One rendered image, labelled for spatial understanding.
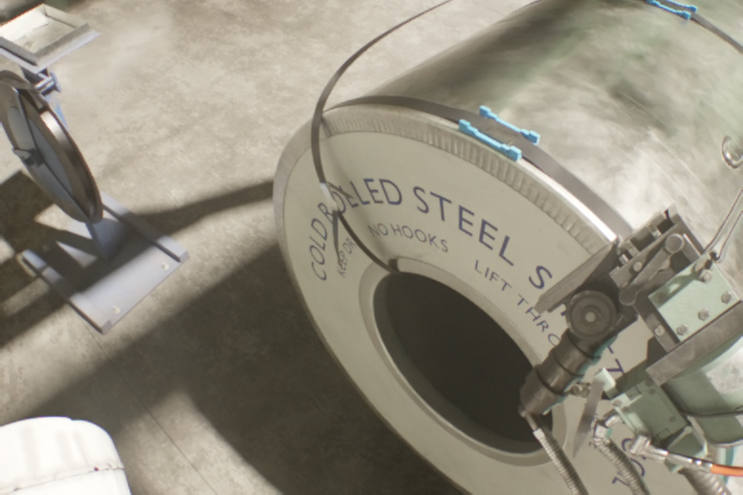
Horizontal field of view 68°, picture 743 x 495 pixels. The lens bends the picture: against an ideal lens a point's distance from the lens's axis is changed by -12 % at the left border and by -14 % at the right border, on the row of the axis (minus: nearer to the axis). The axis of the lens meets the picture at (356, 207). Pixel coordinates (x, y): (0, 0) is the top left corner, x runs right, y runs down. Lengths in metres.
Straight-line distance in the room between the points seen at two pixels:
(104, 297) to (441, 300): 1.46
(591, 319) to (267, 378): 1.65
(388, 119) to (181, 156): 2.18
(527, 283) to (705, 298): 0.40
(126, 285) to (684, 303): 2.23
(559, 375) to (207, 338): 1.74
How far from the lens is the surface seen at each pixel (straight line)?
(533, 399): 0.81
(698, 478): 0.79
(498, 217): 0.94
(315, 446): 2.09
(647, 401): 0.72
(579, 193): 0.86
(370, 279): 1.34
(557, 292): 0.70
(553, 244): 0.90
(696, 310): 0.67
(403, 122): 0.98
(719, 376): 0.67
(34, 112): 2.08
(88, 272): 2.70
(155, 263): 2.62
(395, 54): 3.70
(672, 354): 0.68
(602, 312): 0.71
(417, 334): 1.57
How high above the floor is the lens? 1.92
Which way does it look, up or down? 45 degrees down
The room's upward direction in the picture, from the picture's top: 1 degrees counter-clockwise
